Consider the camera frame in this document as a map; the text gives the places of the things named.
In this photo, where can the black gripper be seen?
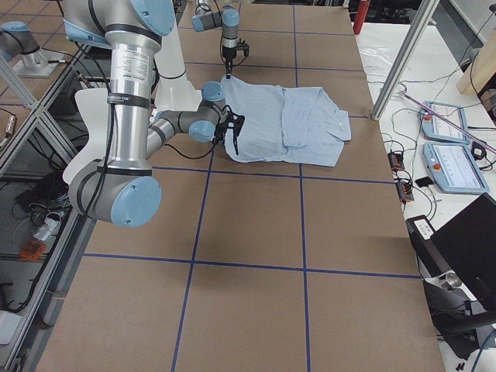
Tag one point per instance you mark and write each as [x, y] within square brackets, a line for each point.
[228, 54]
[222, 130]

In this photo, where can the light blue button shirt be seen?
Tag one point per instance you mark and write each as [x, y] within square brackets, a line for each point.
[294, 125]

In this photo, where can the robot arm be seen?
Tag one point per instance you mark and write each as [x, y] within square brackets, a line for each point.
[147, 100]
[210, 15]

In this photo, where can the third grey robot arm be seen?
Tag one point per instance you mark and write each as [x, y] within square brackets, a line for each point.
[35, 61]

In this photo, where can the white chair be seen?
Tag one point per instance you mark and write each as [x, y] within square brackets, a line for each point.
[87, 128]

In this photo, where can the red cylinder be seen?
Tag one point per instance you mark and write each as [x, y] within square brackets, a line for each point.
[360, 16]

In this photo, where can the upper blue teach pendant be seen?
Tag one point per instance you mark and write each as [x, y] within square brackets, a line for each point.
[436, 129]

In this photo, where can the blue teach pendant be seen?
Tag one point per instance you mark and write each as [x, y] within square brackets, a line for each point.
[436, 129]
[453, 169]

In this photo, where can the lower blue teach pendant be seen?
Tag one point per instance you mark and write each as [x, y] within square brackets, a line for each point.
[453, 169]

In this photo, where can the orange box on floor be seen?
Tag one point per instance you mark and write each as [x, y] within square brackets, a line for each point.
[31, 251]

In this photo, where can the black laptop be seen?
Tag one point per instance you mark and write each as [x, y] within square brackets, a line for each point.
[467, 243]

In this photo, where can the black monitor stand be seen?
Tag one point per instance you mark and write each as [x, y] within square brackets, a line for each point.
[463, 323]

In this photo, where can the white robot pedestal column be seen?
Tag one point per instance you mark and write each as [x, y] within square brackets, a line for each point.
[174, 91]

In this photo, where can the aluminium frame post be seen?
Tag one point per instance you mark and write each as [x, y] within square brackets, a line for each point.
[414, 34]

